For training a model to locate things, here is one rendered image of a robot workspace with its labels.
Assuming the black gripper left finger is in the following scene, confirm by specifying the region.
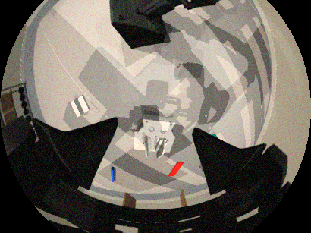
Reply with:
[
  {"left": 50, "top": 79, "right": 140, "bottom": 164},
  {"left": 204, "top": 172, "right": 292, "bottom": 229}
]
[{"left": 31, "top": 117, "right": 118, "bottom": 190}]

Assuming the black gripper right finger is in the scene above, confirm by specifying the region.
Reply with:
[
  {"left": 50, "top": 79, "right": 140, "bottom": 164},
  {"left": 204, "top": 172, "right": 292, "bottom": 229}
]
[{"left": 191, "top": 128, "right": 267, "bottom": 195}]

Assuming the red flat bar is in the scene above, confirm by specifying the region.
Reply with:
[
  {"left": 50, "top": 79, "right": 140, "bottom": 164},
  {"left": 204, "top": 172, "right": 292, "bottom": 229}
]
[{"left": 168, "top": 162, "right": 184, "bottom": 176}]

